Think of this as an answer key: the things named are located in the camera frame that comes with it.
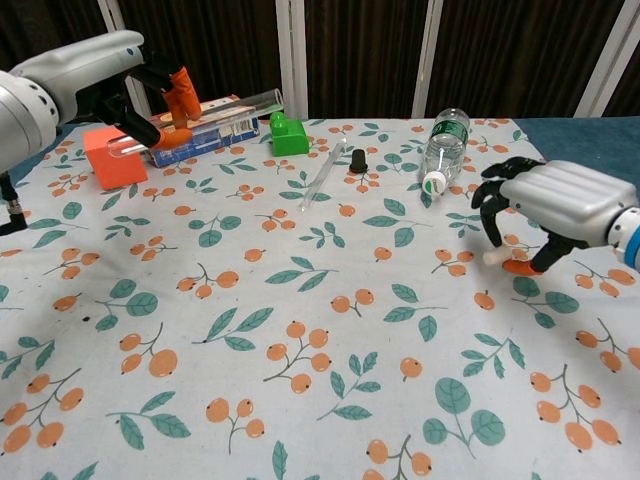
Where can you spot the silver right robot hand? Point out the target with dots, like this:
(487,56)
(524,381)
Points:
(565,195)

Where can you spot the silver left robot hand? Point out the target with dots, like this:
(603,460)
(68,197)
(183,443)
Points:
(90,65)

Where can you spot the white rubber stopper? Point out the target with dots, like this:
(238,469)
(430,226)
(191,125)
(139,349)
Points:
(495,256)

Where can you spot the clear glass test tube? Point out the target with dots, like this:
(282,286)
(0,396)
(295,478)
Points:
(240,107)

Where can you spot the clear glass dropper pipette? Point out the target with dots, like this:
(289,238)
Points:
(322,175)

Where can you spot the orange foam cube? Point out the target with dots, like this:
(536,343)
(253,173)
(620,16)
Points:
(120,170)

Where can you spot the clear plastic water bottle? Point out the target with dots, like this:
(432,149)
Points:
(445,145)

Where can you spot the blue orange biscuit box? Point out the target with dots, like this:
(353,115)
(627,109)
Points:
(220,137)

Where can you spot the black rubber dropper bulb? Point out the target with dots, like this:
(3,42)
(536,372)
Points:
(358,161)

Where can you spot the green toy building block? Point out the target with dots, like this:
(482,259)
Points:
(289,140)

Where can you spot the dark pleated curtain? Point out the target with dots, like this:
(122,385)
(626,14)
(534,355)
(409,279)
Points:
(360,50)

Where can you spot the orange fruit print tablecloth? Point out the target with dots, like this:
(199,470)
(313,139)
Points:
(320,350)

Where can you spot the white partition frame post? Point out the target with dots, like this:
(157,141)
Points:
(607,55)
(427,60)
(292,60)
(112,20)

